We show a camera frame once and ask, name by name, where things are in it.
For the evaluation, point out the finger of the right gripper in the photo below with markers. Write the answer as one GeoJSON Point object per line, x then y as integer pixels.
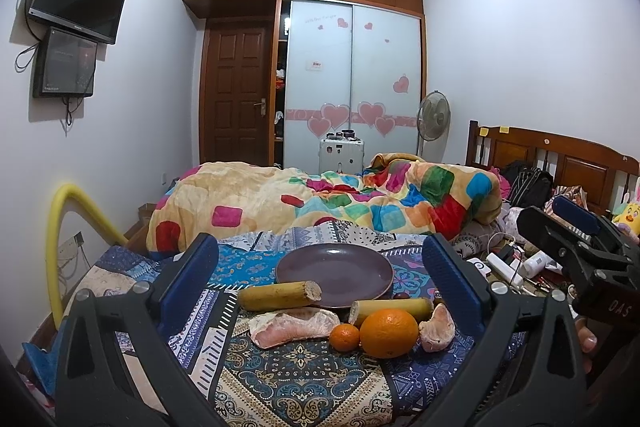
{"type": "Point", "coordinates": [575, 222]}
{"type": "Point", "coordinates": [535, 226]}

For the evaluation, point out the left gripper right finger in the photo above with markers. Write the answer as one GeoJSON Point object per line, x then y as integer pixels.
{"type": "Point", "coordinates": [525, 366]}

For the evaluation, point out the small peeled pomelo segment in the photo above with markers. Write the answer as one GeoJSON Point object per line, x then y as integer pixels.
{"type": "Point", "coordinates": [438, 331]}

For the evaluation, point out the banana half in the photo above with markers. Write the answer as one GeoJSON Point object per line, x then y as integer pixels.
{"type": "Point", "coordinates": [420, 308]}
{"type": "Point", "coordinates": [280, 296]}

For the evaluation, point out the large orange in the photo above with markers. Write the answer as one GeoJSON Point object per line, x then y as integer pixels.
{"type": "Point", "coordinates": [388, 333]}

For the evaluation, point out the large peeled pomelo segment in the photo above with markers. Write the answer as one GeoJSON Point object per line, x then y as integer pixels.
{"type": "Point", "coordinates": [273, 329]}

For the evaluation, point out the small mandarin orange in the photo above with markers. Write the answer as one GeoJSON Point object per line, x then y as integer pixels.
{"type": "Point", "coordinates": [344, 338]}

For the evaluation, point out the person right hand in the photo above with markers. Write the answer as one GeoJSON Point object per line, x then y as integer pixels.
{"type": "Point", "coordinates": [587, 342]}

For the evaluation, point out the yellow plush toy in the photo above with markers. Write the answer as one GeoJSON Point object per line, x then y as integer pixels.
{"type": "Point", "coordinates": [628, 221]}

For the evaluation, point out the wooden headboard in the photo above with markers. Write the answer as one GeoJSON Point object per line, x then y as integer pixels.
{"type": "Point", "coordinates": [605, 175]}

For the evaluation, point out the white bottle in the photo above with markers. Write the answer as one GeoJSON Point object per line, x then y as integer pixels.
{"type": "Point", "coordinates": [532, 266]}

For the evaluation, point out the black backpack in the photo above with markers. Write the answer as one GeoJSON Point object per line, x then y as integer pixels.
{"type": "Point", "coordinates": [529, 186]}

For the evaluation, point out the yellow foam tube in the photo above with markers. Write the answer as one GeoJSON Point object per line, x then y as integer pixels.
{"type": "Point", "coordinates": [65, 192]}

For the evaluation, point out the standing electric fan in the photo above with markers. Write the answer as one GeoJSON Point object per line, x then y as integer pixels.
{"type": "Point", "coordinates": [433, 119]}

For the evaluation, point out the blue patterned bed sheet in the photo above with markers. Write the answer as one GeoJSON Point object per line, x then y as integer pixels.
{"type": "Point", "coordinates": [163, 341]}

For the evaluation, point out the colourful patchwork duvet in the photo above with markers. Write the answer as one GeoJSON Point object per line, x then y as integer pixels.
{"type": "Point", "coordinates": [396, 193]}

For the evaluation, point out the dark purple plate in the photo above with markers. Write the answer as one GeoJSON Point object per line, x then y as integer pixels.
{"type": "Point", "coordinates": [344, 272]}

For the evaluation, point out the wardrobe with heart stickers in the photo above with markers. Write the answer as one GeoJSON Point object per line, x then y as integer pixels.
{"type": "Point", "coordinates": [335, 65]}

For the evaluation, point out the brown wooden door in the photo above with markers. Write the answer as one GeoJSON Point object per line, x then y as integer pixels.
{"type": "Point", "coordinates": [234, 91]}

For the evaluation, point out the wall power socket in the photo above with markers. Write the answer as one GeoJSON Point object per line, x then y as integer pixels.
{"type": "Point", "coordinates": [70, 249]}

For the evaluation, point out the small wall monitor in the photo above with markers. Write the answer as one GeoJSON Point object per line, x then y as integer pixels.
{"type": "Point", "coordinates": [65, 66]}

